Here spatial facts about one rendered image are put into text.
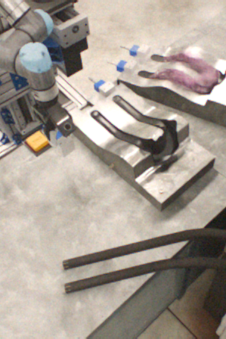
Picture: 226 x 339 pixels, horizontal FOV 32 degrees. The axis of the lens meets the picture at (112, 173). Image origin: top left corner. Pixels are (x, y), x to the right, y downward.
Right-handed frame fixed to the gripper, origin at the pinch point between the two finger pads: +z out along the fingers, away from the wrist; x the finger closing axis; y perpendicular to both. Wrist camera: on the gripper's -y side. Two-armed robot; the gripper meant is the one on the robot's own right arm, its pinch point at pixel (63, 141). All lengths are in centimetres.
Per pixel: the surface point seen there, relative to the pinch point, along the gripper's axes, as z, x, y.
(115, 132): 7.2, -18.5, -4.4
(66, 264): 11.9, 24.0, -29.5
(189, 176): 8.9, -23.9, -34.9
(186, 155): 8.9, -29.6, -28.3
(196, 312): 95, -16, -56
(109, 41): 95, -121, 128
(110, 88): 3.6, -29.4, 10.0
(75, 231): 15.0, 14.7, -21.3
